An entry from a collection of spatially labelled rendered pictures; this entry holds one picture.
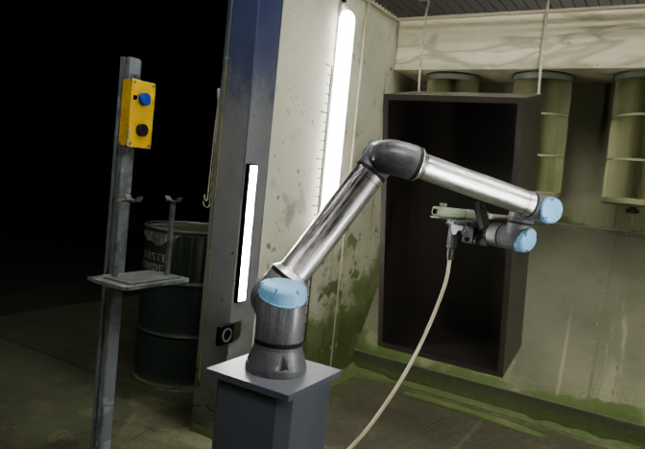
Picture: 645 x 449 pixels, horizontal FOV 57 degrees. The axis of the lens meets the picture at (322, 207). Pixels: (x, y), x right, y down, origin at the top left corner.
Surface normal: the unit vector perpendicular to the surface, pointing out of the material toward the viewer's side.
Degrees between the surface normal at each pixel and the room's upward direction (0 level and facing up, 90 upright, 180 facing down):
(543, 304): 57
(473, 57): 90
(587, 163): 90
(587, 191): 90
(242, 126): 90
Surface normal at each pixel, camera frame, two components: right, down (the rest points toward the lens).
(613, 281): -0.38, -0.54
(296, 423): 0.85, 0.11
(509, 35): -0.51, 0.00
